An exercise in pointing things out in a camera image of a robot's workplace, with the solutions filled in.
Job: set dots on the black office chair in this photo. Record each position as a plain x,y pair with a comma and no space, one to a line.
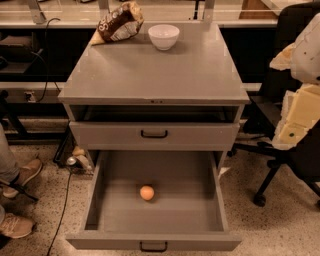
265,109

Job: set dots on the brown chip bag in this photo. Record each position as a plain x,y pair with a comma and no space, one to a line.
120,24

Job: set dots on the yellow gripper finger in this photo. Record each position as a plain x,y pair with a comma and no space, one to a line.
300,112
282,60

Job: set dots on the grey drawer cabinet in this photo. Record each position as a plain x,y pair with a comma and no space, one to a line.
195,81

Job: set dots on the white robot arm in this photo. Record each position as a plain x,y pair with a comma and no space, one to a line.
305,59

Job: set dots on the white bowl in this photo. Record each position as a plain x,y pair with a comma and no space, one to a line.
163,36

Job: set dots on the orange fruit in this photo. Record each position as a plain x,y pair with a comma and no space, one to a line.
147,193

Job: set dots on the person's grey trouser leg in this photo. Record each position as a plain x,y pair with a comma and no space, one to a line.
6,160

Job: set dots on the wall power outlet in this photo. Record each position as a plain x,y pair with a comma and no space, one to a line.
30,96

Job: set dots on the closed grey middle drawer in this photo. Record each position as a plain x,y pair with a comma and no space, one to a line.
154,136

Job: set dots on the open grey bottom drawer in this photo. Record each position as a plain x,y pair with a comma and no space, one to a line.
186,213

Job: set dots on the tan shoe lower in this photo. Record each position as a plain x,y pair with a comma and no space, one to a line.
16,227

